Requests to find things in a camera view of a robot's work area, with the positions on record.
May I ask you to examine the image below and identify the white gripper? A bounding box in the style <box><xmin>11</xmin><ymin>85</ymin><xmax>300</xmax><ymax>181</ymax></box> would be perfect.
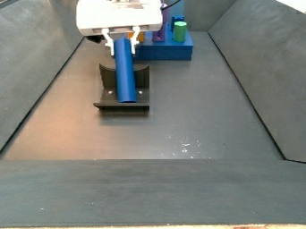
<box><xmin>77</xmin><ymin>0</ymin><xmax>164</xmax><ymax>56</ymax></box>

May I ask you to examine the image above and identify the blue cylinder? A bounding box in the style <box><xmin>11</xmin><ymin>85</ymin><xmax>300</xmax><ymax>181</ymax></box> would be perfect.
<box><xmin>116</xmin><ymin>38</ymin><xmax>137</xmax><ymax>103</ymax></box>

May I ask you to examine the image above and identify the blue peg board base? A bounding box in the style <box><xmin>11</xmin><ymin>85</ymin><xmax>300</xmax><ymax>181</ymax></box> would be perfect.
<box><xmin>134</xmin><ymin>26</ymin><xmax>194</xmax><ymax>60</ymax></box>

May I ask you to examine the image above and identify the yellow notched block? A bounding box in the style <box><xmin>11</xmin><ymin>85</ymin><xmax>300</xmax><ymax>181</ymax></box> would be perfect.
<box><xmin>129</xmin><ymin>31</ymin><xmax>145</xmax><ymax>42</ymax></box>

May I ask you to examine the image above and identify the tall purple pentagon peg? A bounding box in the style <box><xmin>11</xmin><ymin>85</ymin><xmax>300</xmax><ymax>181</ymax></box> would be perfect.
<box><xmin>153</xmin><ymin>4</ymin><xmax>169</xmax><ymax>42</ymax></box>

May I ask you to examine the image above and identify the green hexagon peg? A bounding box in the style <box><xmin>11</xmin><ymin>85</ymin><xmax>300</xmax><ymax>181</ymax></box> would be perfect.
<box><xmin>174</xmin><ymin>21</ymin><xmax>188</xmax><ymax>42</ymax></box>

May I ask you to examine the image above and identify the dark blue star peg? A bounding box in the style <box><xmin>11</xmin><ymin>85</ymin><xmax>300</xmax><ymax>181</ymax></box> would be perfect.
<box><xmin>172</xmin><ymin>15</ymin><xmax>185</xmax><ymax>31</ymax></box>

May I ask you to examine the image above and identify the tall light blue block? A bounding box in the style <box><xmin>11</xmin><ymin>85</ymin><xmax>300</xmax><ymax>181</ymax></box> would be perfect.
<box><xmin>169</xmin><ymin>0</ymin><xmax>185</xmax><ymax>15</ymax></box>

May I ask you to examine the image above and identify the black curved cradle stand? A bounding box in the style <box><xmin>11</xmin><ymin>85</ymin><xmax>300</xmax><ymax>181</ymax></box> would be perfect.
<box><xmin>94</xmin><ymin>64</ymin><xmax>150</xmax><ymax>110</ymax></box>

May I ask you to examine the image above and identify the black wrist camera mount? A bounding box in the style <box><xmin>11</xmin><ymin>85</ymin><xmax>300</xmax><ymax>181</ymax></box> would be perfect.
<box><xmin>86</xmin><ymin>35</ymin><xmax>106</xmax><ymax>44</ymax></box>

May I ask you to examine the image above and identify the black cable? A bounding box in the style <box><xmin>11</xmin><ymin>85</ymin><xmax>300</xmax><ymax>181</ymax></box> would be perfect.
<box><xmin>161</xmin><ymin>0</ymin><xmax>180</xmax><ymax>13</ymax></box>

